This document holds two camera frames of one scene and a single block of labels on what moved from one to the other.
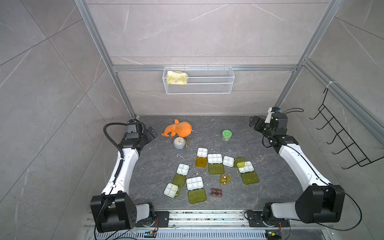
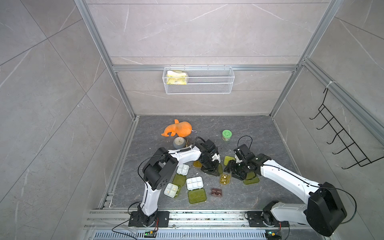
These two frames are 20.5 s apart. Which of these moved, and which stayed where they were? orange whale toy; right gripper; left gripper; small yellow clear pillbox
Moved: right gripper; left gripper
Stayed: orange whale toy; small yellow clear pillbox
